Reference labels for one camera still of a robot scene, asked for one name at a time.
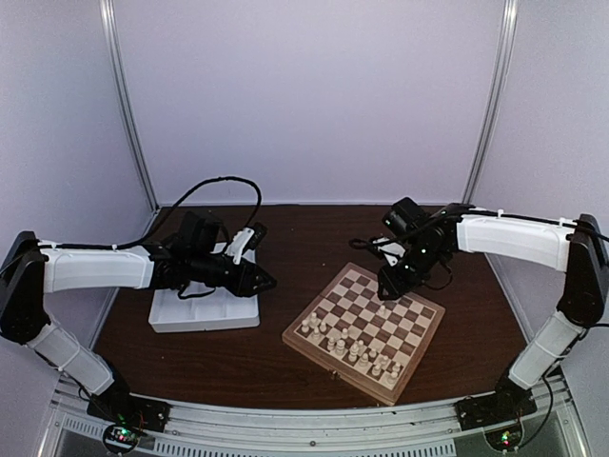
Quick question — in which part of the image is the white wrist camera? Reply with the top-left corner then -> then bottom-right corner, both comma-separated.
371,237 -> 405,267
224,222 -> 267,265

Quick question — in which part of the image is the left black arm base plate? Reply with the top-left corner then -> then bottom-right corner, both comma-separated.
87,388 -> 170,432

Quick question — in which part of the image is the white plastic divided tray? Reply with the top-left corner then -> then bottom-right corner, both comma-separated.
147,241 -> 262,334

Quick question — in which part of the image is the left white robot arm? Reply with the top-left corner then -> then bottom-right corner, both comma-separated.
1,211 -> 277,423

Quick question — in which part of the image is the aluminium front rail frame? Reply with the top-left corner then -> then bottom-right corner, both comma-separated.
33,375 -> 594,456

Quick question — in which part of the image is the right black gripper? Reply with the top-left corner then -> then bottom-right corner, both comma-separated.
378,241 -> 445,301

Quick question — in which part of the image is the left control circuit board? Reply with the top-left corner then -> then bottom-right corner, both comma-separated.
102,425 -> 141,454

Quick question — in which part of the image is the wooden chess board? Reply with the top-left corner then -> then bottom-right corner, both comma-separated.
282,263 -> 445,406

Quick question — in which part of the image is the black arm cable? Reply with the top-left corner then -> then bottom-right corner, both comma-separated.
349,204 -> 477,291
37,175 -> 263,251

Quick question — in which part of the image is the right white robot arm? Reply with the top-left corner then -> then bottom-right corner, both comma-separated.
371,197 -> 608,421

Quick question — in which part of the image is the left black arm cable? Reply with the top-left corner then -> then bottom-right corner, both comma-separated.
37,175 -> 263,251

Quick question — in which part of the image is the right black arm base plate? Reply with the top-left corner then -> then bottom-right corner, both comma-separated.
455,390 -> 538,430

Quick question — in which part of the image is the left aluminium corner post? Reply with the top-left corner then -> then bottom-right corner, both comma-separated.
99,0 -> 158,210

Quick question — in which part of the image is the control circuit board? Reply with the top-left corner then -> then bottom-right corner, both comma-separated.
486,428 -> 522,452
102,425 -> 141,454

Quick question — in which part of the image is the aluminium corner post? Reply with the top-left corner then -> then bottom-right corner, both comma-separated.
462,0 -> 519,204
99,0 -> 158,210

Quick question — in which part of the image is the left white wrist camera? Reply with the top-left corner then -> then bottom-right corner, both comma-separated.
224,222 -> 267,265

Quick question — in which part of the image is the white chess pawn corner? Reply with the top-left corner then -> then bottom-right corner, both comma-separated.
385,372 -> 398,386

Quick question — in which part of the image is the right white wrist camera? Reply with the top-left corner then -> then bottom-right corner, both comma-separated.
371,237 -> 405,267

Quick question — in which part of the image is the right aluminium corner post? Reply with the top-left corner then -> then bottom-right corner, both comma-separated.
462,0 -> 519,204

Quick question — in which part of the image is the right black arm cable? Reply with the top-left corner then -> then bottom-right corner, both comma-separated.
349,204 -> 477,291

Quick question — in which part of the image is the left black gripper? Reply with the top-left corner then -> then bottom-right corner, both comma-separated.
188,250 -> 277,297

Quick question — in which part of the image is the right control circuit board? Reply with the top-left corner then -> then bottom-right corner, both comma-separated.
486,428 -> 522,452

